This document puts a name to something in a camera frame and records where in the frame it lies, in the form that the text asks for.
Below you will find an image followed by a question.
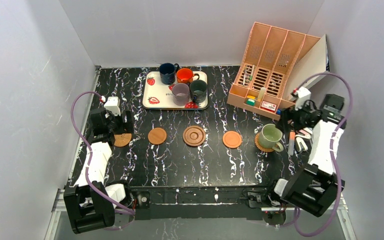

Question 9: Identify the light green mug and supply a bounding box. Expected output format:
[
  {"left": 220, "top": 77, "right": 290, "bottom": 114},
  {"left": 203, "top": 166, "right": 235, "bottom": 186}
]
[{"left": 257, "top": 123, "right": 284, "bottom": 153}]

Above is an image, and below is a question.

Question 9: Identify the dark ringed wooden coaster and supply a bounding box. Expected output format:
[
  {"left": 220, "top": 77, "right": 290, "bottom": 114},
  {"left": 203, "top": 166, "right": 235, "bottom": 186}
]
[{"left": 182, "top": 125, "right": 206, "bottom": 147}]

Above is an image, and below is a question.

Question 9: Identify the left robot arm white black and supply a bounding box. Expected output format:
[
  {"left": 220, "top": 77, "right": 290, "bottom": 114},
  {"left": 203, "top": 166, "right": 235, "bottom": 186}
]
[{"left": 63, "top": 107, "right": 133, "bottom": 234}]

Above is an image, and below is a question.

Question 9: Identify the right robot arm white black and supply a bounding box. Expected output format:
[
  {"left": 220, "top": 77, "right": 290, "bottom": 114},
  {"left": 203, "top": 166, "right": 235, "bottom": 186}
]
[{"left": 272, "top": 94, "right": 346, "bottom": 217}]

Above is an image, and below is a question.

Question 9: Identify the cork coaster far left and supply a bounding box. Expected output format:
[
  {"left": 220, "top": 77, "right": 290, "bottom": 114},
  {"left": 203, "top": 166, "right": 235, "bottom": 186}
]
[{"left": 114, "top": 133, "right": 132, "bottom": 148}]

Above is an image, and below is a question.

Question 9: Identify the woven rattan coaster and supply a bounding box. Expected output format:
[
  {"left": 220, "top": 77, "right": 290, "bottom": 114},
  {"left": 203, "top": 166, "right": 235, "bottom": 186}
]
[{"left": 254, "top": 133, "right": 275, "bottom": 153}]

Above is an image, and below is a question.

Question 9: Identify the smooth wooden coaster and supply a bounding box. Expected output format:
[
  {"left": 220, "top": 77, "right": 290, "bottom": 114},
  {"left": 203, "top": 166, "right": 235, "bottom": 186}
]
[{"left": 147, "top": 127, "right": 167, "bottom": 145}]

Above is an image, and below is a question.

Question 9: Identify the orange round coaster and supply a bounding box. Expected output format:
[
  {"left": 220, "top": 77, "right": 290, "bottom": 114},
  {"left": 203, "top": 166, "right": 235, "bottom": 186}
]
[{"left": 222, "top": 131, "right": 243, "bottom": 149}]

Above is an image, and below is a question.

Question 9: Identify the white marker pen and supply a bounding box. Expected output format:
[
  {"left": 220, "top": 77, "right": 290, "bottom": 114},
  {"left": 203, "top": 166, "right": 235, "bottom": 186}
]
[{"left": 287, "top": 130, "right": 296, "bottom": 156}]

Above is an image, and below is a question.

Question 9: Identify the red white small box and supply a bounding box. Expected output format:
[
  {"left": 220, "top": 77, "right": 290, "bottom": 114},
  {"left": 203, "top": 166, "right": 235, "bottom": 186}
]
[{"left": 260, "top": 101, "right": 277, "bottom": 113}]

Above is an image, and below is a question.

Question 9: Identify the white binder folder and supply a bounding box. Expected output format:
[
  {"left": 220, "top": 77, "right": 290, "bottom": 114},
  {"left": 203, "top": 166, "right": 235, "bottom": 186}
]
[{"left": 282, "top": 35, "right": 330, "bottom": 101}]

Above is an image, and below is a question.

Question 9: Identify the green yellow eraser block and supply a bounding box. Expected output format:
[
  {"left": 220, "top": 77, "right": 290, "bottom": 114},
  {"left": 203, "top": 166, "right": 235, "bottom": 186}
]
[{"left": 245, "top": 95, "right": 256, "bottom": 106}]

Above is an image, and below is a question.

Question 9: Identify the white strawberry tray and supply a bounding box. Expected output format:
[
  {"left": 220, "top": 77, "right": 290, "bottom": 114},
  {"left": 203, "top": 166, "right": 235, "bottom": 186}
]
[{"left": 142, "top": 71, "right": 209, "bottom": 110}]

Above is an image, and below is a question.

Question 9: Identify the pink desk file organizer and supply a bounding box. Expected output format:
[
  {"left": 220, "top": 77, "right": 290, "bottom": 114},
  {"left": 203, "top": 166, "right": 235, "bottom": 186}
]
[{"left": 227, "top": 22, "right": 308, "bottom": 120}]

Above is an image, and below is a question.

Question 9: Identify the lilac mug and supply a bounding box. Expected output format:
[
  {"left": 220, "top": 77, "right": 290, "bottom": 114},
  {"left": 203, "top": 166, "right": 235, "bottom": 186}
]
[{"left": 171, "top": 83, "right": 190, "bottom": 106}]

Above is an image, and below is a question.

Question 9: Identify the navy blue mug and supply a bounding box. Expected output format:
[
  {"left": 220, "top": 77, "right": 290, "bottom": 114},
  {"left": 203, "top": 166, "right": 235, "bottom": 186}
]
[{"left": 159, "top": 62, "right": 180, "bottom": 85}]

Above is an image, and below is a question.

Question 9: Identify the orange mug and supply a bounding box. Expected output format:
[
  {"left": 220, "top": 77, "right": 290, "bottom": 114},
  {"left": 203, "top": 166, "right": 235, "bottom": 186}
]
[{"left": 176, "top": 68, "right": 200, "bottom": 84}]

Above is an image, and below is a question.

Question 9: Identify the dark green mug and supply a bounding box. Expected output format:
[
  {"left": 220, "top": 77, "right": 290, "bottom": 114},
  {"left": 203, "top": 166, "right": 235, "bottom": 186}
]
[{"left": 189, "top": 79, "right": 208, "bottom": 104}]

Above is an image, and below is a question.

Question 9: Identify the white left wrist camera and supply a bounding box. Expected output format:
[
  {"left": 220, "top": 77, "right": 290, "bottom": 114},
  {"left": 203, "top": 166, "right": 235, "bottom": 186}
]
[{"left": 103, "top": 96, "right": 121, "bottom": 117}]

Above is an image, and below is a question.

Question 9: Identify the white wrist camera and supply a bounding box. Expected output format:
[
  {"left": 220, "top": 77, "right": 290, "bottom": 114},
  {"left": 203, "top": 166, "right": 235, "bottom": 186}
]
[
  {"left": 103, "top": 96, "right": 121, "bottom": 117},
  {"left": 291, "top": 86, "right": 311, "bottom": 111}
]

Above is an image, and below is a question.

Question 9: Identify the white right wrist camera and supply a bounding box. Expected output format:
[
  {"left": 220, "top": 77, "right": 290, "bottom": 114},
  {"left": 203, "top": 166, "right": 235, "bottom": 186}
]
[{"left": 291, "top": 86, "right": 311, "bottom": 111}]

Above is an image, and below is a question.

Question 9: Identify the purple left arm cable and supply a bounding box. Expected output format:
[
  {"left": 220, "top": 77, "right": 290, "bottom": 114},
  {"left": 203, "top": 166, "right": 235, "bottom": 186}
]
[{"left": 70, "top": 90, "right": 137, "bottom": 232}]

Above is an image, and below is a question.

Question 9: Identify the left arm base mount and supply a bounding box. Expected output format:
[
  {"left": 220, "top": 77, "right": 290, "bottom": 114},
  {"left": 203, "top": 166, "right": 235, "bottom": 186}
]
[{"left": 114, "top": 191, "right": 151, "bottom": 230}]

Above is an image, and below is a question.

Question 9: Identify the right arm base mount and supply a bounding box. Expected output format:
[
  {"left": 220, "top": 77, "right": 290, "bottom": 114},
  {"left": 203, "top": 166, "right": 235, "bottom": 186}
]
[{"left": 241, "top": 187, "right": 288, "bottom": 228}]

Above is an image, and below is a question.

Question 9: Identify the aluminium front rail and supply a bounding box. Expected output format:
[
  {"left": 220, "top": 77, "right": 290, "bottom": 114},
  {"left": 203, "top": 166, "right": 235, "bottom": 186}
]
[{"left": 44, "top": 186, "right": 357, "bottom": 240}]

